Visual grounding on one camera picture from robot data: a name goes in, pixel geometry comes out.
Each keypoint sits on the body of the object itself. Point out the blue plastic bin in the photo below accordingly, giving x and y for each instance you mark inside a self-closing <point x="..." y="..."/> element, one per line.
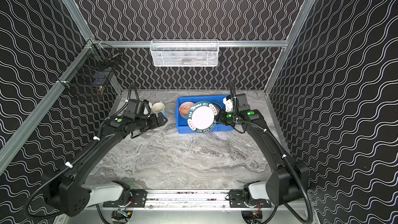
<point x="182" y="124"/>

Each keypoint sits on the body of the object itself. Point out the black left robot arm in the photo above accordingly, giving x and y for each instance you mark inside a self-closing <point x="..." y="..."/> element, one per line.
<point x="65" y="190"/>

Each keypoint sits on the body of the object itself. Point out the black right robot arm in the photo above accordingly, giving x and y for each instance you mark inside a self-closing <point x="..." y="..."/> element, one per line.
<point x="288" y="180"/>

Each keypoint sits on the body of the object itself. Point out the white wire mesh basket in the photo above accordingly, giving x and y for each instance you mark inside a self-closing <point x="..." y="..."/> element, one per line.
<point x="185" y="53"/>

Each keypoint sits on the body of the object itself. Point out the green rim lettered plate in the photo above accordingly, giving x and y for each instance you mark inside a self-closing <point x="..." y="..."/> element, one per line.
<point x="202" y="117"/>

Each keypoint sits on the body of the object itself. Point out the orange patterned ceramic bowl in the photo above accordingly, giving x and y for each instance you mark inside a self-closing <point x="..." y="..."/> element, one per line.
<point x="184" y="109"/>

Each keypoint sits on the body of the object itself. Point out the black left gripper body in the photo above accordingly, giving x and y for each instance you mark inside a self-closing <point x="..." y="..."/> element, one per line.
<point x="158" y="120"/>

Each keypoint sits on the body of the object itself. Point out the metal base rail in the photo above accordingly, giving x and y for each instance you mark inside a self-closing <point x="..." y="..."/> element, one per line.
<point x="116" y="196"/>

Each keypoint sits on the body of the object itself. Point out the black wire basket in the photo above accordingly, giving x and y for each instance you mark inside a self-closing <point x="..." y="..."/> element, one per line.
<point x="91" y="79"/>

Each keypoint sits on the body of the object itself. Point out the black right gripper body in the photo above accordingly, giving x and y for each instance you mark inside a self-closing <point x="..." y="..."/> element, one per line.
<point x="221" y="118"/>

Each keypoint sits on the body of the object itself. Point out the white plate green red rim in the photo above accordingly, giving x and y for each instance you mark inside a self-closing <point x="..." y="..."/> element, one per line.
<point x="217" y="107"/>

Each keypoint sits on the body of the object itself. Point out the light blue ceramic mug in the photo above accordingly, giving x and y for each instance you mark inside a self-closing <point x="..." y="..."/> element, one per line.
<point x="158" y="108"/>

